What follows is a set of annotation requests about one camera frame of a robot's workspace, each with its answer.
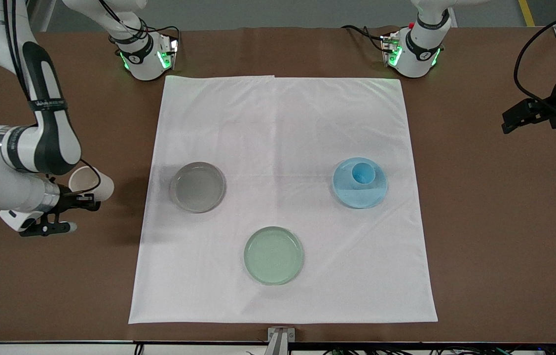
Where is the blue cup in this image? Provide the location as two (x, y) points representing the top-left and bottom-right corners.
(344, 161), (377, 190)

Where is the black base cable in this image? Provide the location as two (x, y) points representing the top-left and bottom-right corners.
(341, 25), (388, 52)
(145, 25), (181, 55)

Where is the metal mounting bracket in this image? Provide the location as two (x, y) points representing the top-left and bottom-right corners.
(267, 326), (296, 355)

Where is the green plate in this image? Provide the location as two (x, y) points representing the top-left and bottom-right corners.
(244, 226), (305, 286)

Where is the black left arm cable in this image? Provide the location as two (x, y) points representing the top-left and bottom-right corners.
(513, 0), (556, 116)

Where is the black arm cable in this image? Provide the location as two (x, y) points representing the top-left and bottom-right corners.
(1, 0), (102, 198)
(513, 0), (556, 116)

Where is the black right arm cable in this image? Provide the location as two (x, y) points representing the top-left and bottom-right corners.
(1, 0), (102, 198)

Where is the white cloth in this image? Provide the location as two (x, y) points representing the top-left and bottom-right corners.
(128, 75), (439, 324)

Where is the white mug with black handle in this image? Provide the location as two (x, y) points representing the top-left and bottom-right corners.
(69, 166), (114, 203)

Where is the black left base cable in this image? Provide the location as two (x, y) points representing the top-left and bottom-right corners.
(341, 25), (388, 52)

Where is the blue plate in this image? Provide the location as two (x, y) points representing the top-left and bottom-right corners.
(332, 157), (388, 209)

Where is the black right base cable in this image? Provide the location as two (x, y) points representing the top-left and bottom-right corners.
(145, 25), (181, 55)

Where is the gray plate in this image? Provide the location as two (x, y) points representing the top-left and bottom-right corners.
(170, 161), (226, 213)

